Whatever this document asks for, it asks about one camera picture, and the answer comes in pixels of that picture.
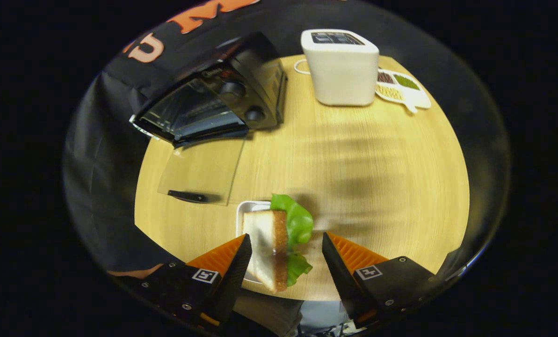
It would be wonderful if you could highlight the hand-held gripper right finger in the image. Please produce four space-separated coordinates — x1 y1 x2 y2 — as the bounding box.
322 232 450 329

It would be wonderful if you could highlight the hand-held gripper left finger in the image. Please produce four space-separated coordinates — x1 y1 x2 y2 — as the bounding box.
113 234 253 328

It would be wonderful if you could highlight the sandwich with lettuce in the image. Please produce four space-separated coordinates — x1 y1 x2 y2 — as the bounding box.
242 193 314 294

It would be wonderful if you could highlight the black toaster oven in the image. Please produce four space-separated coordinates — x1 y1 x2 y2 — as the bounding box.
129 31 289 207

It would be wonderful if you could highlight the white toaster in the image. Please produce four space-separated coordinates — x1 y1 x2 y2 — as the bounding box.
301 29 380 107

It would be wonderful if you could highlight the white ridged tray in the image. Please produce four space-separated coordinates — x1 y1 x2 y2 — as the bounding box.
235 200 273 284

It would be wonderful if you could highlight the white divided dish with beans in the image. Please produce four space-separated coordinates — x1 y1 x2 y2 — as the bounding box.
375 69 432 114

